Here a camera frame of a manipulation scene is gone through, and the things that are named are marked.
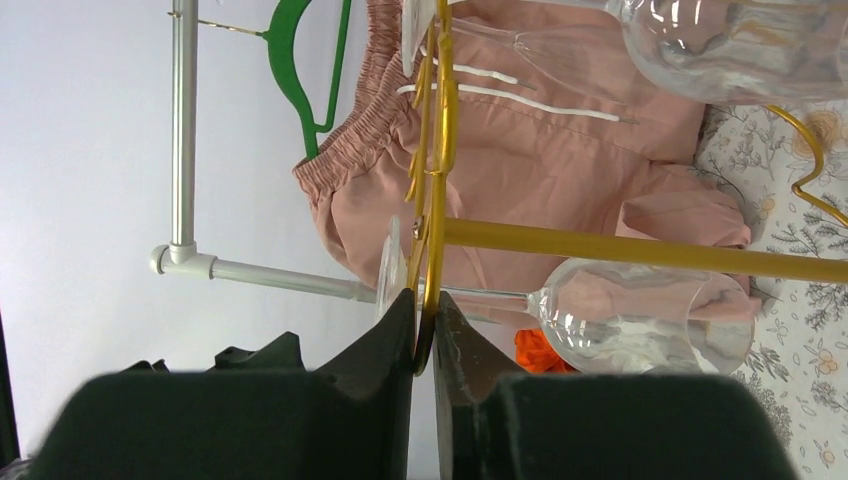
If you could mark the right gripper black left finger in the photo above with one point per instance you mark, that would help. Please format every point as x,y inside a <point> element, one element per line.
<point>348,419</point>

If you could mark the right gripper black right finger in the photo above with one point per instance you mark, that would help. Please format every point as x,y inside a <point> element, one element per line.
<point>497,421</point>

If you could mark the clear wine glass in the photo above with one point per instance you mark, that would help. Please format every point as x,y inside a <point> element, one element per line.
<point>603,317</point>
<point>714,52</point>

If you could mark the orange cloth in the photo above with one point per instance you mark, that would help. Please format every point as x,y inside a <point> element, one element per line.
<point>534,353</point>

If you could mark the pink shorts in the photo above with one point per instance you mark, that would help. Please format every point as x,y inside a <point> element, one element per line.
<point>544,157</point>

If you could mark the floral tablecloth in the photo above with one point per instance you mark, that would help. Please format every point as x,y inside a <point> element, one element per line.
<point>798,365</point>

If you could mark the green clothes hanger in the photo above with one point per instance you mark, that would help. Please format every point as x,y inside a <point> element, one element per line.
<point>280,38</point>

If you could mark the silver clothes rail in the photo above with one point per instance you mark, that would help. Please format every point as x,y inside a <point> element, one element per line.
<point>181,255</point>

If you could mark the gold wire wine glass rack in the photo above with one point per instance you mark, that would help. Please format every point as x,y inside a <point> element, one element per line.
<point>426,33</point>

